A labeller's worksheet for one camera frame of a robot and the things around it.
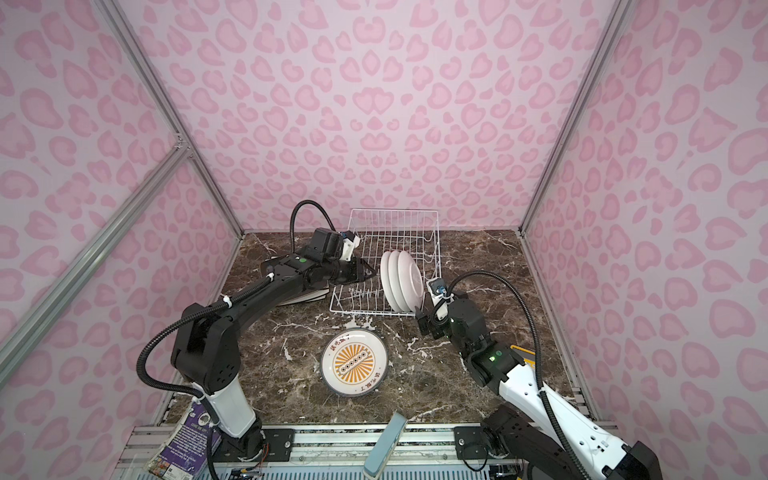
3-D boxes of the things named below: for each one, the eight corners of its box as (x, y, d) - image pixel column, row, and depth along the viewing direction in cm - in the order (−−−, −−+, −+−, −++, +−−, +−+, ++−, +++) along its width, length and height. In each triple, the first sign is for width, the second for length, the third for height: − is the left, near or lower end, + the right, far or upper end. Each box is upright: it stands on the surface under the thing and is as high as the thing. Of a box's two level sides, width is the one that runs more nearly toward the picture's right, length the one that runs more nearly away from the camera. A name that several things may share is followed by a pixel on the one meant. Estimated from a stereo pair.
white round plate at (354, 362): (316, 396, 83) (315, 394, 81) (327, 331, 95) (325, 328, 94) (387, 396, 83) (387, 394, 81) (388, 331, 95) (388, 328, 93)
